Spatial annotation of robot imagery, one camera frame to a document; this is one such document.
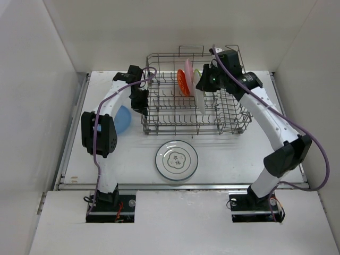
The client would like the pink plastic plate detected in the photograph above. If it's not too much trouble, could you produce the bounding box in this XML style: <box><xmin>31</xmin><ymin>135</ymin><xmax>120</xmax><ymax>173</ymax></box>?
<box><xmin>184</xmin><ymin>58</ymin><xmax>194</xmax><ymax>89</ymax></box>

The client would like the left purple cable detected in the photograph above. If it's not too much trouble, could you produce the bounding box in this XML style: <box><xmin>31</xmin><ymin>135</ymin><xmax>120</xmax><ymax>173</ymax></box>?
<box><xmin>87</xmin><ymin>66</ymin><xmax>158</xmax><ymax>216</ymax></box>

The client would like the white ceramic plate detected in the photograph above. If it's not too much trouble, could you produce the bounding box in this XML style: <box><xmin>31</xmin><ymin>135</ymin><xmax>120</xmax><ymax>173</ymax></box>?
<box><xmin>155</xmin><ymin>140</ymin><xmax>199</xmax><ymax>182</ymax></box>

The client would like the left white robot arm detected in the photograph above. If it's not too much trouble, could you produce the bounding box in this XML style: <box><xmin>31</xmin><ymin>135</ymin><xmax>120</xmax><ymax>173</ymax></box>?
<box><xmin>81</xmin><ymin>65</ymin><xmax>148</xmax><ymax>211</ymax></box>

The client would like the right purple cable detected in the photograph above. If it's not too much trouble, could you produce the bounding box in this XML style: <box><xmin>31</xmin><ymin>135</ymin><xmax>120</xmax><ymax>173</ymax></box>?
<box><xmin>212</xmin><ymin>44</ymin><xmax>330</xmax><ymax>221</ymax></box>

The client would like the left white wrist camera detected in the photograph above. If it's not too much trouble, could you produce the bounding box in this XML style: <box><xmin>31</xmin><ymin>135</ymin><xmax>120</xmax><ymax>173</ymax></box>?
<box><xmin>138</xmin><ymin>72</ymin><xmax>155</xmax><ymax>89</ymax></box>

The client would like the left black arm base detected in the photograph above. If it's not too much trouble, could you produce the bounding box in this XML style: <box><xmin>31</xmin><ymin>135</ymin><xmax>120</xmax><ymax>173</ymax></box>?
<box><xmin>86</xmin><ymin>194</ymin><xmax>136</xmax><ymax>223</ymax></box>

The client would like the orange patterned plate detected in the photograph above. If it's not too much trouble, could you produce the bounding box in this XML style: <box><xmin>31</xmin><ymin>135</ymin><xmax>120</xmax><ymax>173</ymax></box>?
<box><xmin>177</xmin><ymin>69</ymin><xmax>190</xmax><ymax>96</ymax></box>

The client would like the grey wire dish rack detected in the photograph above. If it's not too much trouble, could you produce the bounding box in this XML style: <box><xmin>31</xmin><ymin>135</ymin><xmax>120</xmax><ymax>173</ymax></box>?
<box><xmin>141</xmin><ymin>46</ymin><xmax>252</xmax><ymax>135</ymax></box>

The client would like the blue plastic plate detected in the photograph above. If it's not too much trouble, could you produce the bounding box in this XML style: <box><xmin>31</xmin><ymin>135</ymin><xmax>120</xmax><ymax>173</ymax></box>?
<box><xmin>114</xmin><ymin>106</ymin><xmax>132</xmax><ymax>135</ymax></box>

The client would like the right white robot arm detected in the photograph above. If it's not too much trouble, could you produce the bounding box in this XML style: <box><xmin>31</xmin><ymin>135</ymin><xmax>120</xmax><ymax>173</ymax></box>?
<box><xmin>196</xmin><ymin>48</ymin><xmax>312</xmax><ymax>209</ymax></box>

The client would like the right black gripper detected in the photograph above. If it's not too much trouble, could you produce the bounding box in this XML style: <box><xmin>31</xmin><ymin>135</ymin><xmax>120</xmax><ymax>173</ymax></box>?
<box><xmin>197</xmin><ymin>63</ymin><xmax>228</xmax><ymax>91</ymax></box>

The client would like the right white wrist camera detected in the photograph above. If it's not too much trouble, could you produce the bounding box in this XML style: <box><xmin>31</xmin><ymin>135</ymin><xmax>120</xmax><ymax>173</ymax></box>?
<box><xmin>209</xmin><ymin>48</ymin><xmax>225</xmax><ymax>55</ymax></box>

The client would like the purple cable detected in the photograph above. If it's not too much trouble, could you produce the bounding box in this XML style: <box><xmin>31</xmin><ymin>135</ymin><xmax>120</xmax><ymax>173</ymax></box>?
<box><xmin>212</xmin><ymin>44</ymin><xmax>330</xmax><ymax>221</ymax></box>
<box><xmin>87</xmin><ymin>66</ymin><xmax>158</xmax><ymax>216</ymax></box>

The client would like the white printed plate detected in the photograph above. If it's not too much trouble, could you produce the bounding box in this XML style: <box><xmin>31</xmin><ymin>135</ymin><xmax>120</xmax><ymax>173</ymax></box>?
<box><xmin>193</xmin><ymin>73</ymin><xmax>206</xmax><ymax>115</ymax></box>

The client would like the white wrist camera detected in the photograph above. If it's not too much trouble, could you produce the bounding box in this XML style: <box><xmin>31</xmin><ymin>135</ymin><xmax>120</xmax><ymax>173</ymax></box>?
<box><xmin>209</xmin><ymin>48</ymin><xmax>225</xmax><ymax>55</ymax></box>
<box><xmin>138</xmin><ymin>72</ymin><xmax>155</xmax><ymax>89</ymax></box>

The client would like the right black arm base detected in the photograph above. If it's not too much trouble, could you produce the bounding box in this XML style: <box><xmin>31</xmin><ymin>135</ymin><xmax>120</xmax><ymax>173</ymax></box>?
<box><xmin>226</xmin><ymin>193</ymin><xmax>286</xmax><ymax>223</ymax></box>

